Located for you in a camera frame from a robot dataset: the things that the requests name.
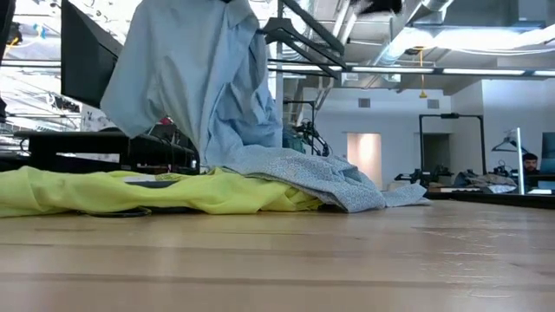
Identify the ceiling light strip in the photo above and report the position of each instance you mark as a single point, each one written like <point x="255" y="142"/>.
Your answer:
<point x="390" y="69"/>
<point x="481" y="71"/>

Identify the black clothes hanger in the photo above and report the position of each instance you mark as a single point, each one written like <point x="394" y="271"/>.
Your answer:
<point x="505" y="145"/>

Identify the black ceiling device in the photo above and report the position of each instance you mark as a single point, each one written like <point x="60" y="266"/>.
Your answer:
<point x="15" y="32"/>

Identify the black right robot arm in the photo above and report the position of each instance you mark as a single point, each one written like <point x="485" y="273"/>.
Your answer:
<point x="381" y="5"/>

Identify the yellow t-shirt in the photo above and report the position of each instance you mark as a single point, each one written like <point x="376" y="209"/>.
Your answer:
<point x="217" y="195"/>

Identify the black aluminium table frame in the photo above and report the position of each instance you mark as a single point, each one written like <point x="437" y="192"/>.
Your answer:
<point x="498" y="200"/>

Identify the blue screen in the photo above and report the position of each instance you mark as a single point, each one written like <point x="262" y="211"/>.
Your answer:
<point x="548" y="156"/>

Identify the white door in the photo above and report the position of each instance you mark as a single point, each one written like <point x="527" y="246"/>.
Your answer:
<point x="364" y="156"/>

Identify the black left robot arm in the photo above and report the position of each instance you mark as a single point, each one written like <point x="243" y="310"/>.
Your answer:
<point x="6" y="21"/>

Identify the dark grey desk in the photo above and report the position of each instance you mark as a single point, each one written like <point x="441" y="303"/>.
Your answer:
<point x="65" y="141"/>

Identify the grey clothes pile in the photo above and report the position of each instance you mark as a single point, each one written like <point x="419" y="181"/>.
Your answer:
<point x="485" y="180"/>

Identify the teal hanging garment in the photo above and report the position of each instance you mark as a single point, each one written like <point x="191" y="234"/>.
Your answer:
<point x="292" y="141"/>

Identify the light blue patterned shirt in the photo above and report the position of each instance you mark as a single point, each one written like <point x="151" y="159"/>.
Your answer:
<point x="186" y="65"/>

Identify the black background robot arm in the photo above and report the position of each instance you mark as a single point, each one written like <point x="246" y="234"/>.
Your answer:
<point x="422" y="175"/>
<point x="314" y="136"/>

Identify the wall vent grille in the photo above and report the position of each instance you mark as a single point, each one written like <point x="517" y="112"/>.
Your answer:
<point x="433" y="103"/>
<point x="364" y="102"/>

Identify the white rack pole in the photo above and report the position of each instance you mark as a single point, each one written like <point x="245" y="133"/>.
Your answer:
<point x="519" y="160"/>
<point x="279" y="95"/>

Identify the wooden table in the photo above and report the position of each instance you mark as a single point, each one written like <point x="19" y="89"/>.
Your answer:
<point x="459" y="189"/>

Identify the large black monitor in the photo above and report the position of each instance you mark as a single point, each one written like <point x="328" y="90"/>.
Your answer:
<point x="86" y="65"/>

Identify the red object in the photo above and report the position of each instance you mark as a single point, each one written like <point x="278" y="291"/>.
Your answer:
<point x="166" y="121"/>

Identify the person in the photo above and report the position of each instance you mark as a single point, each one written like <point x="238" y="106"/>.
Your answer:
<point x="530" y="164"/>

